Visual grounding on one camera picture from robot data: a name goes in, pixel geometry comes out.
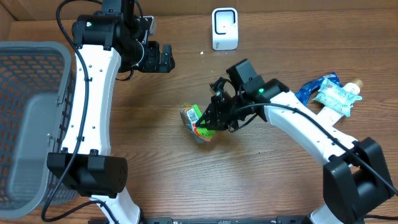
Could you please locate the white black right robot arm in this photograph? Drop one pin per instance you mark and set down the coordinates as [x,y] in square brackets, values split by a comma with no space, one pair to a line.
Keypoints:
[356,179]

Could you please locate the blue snack wrapper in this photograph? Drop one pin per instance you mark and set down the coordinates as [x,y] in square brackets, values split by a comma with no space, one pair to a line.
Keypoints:
[303,95]

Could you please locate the white barcode scanner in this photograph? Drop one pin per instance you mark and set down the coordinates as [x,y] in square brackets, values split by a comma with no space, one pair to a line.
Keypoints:
[224,27]

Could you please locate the white tube gold cap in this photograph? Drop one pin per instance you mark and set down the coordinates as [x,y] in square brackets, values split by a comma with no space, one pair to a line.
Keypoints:
[331,117]

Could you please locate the colourful gummy candy bag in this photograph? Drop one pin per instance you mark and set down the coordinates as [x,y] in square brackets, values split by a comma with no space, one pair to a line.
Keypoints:
[190,114]

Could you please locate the grey plastic mesh basket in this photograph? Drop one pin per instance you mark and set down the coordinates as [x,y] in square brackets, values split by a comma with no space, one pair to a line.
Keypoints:
[37,87]

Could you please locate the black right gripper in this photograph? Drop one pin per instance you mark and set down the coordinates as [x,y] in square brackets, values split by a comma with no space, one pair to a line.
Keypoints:
[215,119]

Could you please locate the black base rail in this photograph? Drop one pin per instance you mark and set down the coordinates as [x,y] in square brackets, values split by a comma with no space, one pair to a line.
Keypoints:
[298,219]

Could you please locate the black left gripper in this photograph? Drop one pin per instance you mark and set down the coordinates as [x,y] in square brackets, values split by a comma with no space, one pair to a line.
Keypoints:
[153,63]

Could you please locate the teal wet wipes pack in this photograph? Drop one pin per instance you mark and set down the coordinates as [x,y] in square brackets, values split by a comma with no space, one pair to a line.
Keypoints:
[336,98]

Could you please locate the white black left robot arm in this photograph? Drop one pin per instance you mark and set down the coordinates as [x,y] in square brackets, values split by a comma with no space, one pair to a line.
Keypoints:
[113,40]

